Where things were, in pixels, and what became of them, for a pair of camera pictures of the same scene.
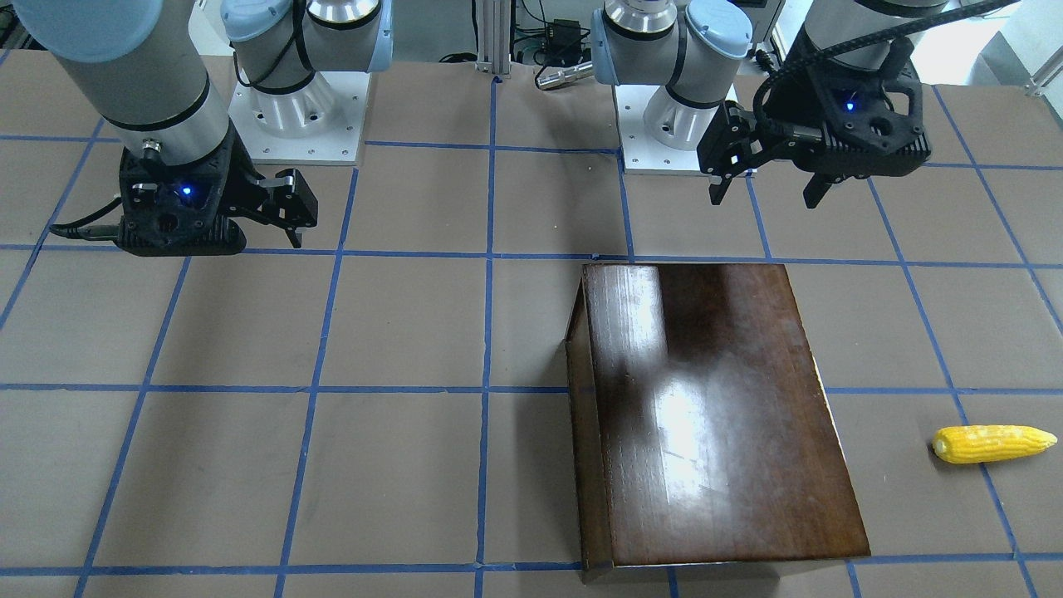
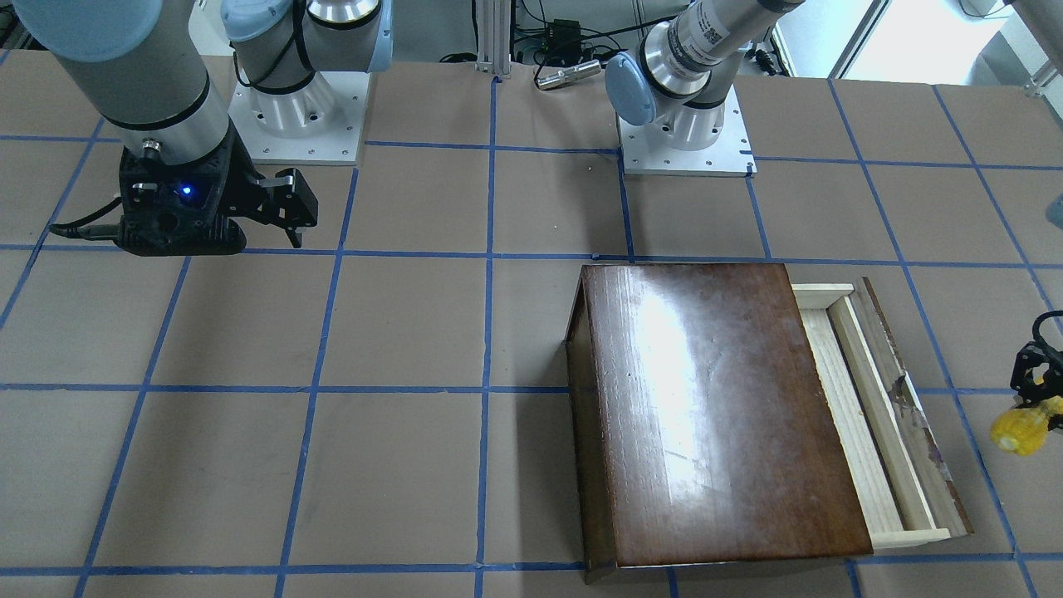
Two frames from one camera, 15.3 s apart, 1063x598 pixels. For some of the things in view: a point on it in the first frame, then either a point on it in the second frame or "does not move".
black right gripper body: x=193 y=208 does not move
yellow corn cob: x=968 y=443 → x=1023 y=431
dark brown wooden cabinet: x=705 y=429 does not move
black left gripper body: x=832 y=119 → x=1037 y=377
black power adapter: x=564 y=34 does not move
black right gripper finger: x=295 y=238 does not move
